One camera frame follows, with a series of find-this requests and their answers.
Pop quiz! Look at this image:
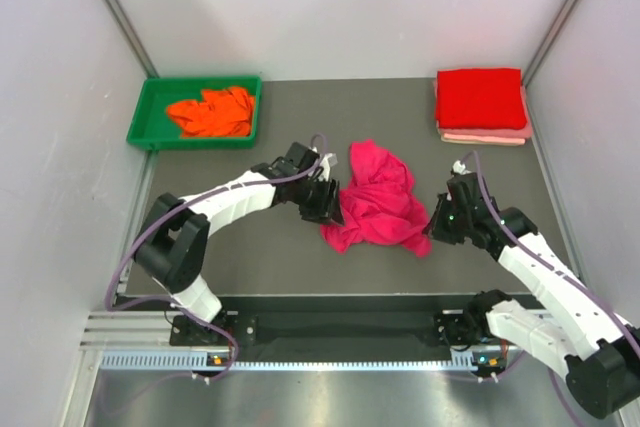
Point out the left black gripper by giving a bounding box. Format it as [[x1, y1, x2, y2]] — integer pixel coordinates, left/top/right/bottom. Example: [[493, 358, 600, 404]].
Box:
[[291, 175, 344, 226]]

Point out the magenta pink t-shirt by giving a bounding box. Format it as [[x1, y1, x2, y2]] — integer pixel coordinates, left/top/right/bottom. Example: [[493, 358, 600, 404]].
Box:
[[321, 139, 431, 257]]

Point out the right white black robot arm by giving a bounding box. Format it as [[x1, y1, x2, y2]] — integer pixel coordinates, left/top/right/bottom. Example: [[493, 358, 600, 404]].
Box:
[[424, 164, 639, 419]]

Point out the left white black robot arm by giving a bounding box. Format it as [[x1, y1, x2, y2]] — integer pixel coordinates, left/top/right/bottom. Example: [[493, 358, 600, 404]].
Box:
[[131, 142, 344, 344]]

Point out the folded peach t-shirt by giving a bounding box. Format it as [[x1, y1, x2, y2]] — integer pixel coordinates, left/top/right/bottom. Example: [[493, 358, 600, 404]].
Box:
[[440, 133, 527, 146]]

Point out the folded pink t-shirt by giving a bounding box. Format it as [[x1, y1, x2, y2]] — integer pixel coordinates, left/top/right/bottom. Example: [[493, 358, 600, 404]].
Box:
[[436, 87, 533, 143]]

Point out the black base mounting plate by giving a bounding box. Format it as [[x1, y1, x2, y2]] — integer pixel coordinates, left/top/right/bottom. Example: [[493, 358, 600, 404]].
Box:
[[169, 294, 499, 362]]

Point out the folded red t-shirt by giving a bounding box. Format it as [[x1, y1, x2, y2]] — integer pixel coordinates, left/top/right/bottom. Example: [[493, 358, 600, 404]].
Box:
[[435, 68, 527, 130]]

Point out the orange t-shirt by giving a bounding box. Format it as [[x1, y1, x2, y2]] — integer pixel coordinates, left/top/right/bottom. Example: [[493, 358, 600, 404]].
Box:
[[166, 86, 256, 138]]

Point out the green plastic bin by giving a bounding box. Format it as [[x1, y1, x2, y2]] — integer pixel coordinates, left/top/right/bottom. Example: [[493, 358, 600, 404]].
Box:
[[127, 75, 262, 150]]

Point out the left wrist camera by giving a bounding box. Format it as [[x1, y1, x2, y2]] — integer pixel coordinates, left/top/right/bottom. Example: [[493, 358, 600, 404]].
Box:
[[310, 153, 337, 181]]

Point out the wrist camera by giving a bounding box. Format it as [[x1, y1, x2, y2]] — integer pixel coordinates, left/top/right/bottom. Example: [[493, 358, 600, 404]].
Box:
[[451, 160, 474, 178], [310, 153, 337, 181]]

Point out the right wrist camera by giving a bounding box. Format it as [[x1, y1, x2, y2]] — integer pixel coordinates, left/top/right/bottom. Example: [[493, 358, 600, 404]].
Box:
[[451, 160, 474, 178]]

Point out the slotted grey cable duct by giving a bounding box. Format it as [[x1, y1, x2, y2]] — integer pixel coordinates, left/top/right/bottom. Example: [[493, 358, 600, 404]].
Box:
[[100, 350, 505, 372]]

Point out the aluminium frame rail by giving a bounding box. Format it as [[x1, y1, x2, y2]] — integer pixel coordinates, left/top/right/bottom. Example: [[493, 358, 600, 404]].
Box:
[[80, 311, 173, 350]]

